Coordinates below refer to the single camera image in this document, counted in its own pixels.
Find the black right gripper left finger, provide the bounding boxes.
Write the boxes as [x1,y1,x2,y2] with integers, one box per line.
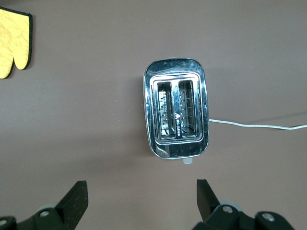
[16,180,89,230]

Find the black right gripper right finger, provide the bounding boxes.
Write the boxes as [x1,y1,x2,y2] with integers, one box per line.
[192,179,257,230]

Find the brown table cover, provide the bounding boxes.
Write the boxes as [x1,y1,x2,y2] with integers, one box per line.
[0,0,307,230]

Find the cream and chrome toaster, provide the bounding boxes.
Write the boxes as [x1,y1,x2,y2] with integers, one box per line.
[142,57,210,165]

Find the yellow quilted oven mitt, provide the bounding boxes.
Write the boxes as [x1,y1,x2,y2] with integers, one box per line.
[0,6,33,80]

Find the white toaster power cable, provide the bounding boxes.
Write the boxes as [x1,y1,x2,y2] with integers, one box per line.
[208,118,307,131]

